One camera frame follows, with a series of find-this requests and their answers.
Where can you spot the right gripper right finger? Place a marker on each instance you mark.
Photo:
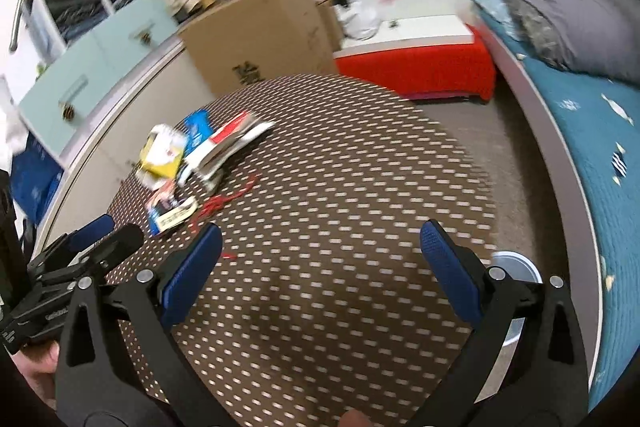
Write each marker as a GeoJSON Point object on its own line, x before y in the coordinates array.
{"type": "Point", "coordinates": [546, 383]}

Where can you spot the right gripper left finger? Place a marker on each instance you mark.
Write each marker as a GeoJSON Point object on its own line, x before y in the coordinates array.
{"type": "Point", "coordinates": [96, 382]}

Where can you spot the pink blue snack wrapper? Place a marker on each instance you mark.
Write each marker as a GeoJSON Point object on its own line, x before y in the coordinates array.
{"type": "Point", "coordinates": [166, 212]}

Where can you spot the left hand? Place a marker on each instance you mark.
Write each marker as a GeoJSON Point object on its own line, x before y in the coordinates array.
{"type": "Point", "coordinates": [38, 365]}

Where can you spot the right hand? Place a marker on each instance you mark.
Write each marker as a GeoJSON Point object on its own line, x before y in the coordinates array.
{"type": "Point", "coordinates": [354, 418]}

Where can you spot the yellow white carton box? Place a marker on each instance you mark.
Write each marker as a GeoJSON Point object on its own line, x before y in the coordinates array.
{"type": "Point", "coordinates": [161, 156]}

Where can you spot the mint drawer cabinet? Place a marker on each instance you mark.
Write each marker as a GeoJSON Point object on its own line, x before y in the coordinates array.
{"type": "Point", "coordinates": [68, 91]}

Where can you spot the red white paper stack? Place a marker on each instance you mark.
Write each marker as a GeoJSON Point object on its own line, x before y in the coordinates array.
{"type": "Point", "coordinates": [207, 160]}

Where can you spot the brown polka dot tablecloth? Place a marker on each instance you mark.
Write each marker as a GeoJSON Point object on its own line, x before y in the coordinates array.
{"type": "Point", "coordinates": [322, 301]}

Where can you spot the bed with teal quilt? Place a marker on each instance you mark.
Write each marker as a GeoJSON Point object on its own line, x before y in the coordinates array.
{"type": "Point", "coordinates": [587, 129]}

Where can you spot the large cardboard box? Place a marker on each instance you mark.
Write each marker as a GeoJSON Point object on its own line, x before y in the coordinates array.
{"type": "Point", "coordinates": [241, 42]}

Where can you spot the red covered bench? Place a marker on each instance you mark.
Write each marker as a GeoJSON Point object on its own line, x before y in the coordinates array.
{"type": "Point", "coordinates": [421, 58]}

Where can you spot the folded grey duvet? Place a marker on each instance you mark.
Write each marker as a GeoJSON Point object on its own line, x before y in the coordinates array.
{"type": "Point", "coordinates": [592, 37]}

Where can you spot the white plastic bag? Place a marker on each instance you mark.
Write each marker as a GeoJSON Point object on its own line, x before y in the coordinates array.
{"type": "Point", "coordinates": [358, 20]}

